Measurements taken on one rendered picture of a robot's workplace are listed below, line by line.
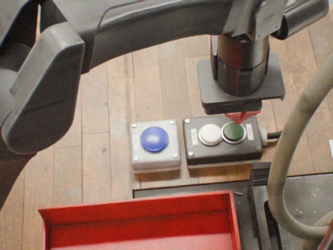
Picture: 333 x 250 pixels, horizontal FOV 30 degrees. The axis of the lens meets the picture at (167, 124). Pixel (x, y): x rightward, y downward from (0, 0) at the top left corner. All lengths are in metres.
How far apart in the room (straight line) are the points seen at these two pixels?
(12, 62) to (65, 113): 0.06
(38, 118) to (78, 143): 0.40
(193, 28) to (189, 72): 0.39
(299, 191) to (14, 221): 0.39
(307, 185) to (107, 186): 0.28
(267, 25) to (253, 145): 0.27
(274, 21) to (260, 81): 0.12
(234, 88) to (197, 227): 0.21
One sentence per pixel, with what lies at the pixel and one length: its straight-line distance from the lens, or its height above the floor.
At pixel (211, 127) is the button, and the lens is 0.88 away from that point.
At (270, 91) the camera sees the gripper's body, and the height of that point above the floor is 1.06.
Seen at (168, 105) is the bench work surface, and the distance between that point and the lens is 0.95.
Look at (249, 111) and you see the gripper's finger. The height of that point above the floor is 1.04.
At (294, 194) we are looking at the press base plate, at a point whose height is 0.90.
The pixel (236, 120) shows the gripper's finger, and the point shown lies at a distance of 0.82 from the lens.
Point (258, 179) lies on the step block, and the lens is 0.80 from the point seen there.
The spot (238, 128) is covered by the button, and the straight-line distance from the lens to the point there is 0.88.
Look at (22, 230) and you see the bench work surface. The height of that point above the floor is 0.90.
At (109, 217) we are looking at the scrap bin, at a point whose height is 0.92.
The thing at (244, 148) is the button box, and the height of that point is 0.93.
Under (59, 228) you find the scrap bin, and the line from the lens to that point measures 0.87.
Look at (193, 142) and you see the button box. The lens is 0.88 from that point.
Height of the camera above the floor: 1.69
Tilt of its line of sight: 58 degrees down
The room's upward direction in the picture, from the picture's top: 4 degrees counter-clockwise
